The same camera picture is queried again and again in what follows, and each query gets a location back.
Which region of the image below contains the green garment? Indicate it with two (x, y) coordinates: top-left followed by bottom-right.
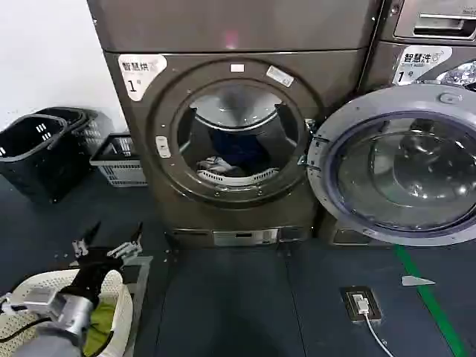
(82, 300), (117, 357)

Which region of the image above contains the white plug with cable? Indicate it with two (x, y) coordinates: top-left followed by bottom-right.
(351, 293), (396, 357)

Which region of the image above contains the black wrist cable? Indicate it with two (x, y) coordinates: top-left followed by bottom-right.
(0, 292), (49, 345)

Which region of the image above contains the white and grey garment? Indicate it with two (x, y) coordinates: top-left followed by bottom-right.
(196, 155), (245, 179)

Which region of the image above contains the white perforated laundry basket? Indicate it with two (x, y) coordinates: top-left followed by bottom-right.
(0, 268), (134, 357)

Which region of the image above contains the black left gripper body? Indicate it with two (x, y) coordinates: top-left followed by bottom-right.
(59, 246), (124, 299)

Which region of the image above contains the grey dryer with round opening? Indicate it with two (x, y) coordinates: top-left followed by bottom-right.
(86, 0), (380, 249)

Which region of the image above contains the floor power socket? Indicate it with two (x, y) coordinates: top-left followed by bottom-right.
(340, 285), (384, 325)

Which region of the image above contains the large black plastic basket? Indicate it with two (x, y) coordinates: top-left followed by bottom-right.
(0, 113), (92, 205)

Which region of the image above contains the dark blue garment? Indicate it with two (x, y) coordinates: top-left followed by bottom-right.
(208, 128), (267, 176)

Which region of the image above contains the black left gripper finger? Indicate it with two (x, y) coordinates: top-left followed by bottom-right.
(71, 220), (102, 260)
(107, 222), (144, 262)

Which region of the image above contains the round glass dryer door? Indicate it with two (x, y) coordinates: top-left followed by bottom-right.
(305, 82), (476, 247)

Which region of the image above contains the grey washer with drawer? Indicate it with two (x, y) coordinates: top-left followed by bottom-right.
(319, 0), (476, 246)

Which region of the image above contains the green floor tape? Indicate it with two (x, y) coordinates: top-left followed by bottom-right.
(393, 244), (470, 357)

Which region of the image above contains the grey tape scrap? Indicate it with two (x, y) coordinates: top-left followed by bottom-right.
(400, 275), (437, 288)

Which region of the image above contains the grey slotted plastic crate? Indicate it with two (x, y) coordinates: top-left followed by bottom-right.
(89, 134), (149, 187)

